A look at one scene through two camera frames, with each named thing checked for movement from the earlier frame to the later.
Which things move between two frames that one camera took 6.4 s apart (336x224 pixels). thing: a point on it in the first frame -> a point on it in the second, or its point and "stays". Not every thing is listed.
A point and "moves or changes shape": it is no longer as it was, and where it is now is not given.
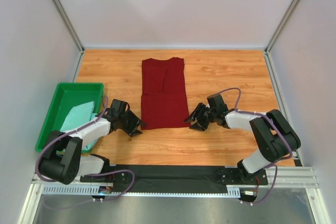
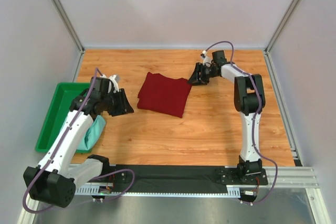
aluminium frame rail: (292, 177) stays
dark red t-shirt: (164, 103) moves or changes shape
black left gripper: (135, 122) -> (124, 107)
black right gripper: (196, 115) -> (196, 79)
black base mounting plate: (178, 178) stays
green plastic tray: (67, 95) stays
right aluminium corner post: (290, 10) stays
